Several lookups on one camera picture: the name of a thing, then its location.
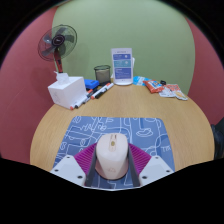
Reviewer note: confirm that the white sign stand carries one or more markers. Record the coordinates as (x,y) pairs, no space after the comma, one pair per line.
(122,66)

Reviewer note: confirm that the small black round object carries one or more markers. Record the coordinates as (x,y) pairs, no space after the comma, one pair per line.
(163,82)

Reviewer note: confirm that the blue snack packet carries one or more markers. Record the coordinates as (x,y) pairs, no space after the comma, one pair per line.
(138,80)

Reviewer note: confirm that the black standing fan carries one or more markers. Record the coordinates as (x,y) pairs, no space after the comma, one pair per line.
(57,41)

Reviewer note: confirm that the black mesh pen cup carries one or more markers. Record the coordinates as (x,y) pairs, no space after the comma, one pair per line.
(102,75)

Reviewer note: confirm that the white marker black cap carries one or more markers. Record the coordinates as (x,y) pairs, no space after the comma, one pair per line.
(83,100)
(105,90)

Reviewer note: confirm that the white tissue box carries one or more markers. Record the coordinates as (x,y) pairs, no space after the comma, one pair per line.
(66,91)

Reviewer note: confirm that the blue patterned mouse pad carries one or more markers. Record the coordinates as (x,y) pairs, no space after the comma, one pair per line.
(100,128)

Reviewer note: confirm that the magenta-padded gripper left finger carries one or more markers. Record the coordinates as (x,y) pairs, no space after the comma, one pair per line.
(85,160)

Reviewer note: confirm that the blue whiteboard eraser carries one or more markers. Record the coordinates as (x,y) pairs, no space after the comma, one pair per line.
(91,83)

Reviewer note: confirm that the white marker red cap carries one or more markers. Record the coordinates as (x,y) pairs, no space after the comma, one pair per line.
(77,103)
(99,91)

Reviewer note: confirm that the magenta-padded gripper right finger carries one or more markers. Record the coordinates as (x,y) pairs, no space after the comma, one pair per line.
(141,161)

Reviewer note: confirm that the orange and white snack packet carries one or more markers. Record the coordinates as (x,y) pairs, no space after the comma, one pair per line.
(177,91)

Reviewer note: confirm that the pale pink computer mouse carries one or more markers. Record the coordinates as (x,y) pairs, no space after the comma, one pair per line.
(112,155)

